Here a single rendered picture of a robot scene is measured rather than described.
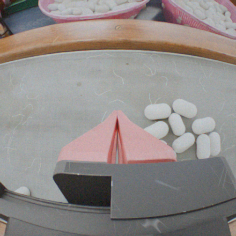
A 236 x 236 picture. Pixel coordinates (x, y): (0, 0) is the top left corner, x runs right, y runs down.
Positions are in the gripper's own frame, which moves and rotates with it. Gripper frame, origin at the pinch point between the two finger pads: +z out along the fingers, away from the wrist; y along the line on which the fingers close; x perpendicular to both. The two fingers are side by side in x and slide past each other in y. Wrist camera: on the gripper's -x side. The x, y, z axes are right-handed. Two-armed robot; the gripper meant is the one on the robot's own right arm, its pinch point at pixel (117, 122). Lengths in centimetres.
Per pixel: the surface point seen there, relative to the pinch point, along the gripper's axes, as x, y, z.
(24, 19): -12.6, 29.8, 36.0
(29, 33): -7.5, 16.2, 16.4
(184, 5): -13.8, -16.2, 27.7
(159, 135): 4.7, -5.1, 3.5
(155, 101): 2.9, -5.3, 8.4
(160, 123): 3.7, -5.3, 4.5
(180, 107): 2.3, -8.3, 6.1
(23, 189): 10.2, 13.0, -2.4
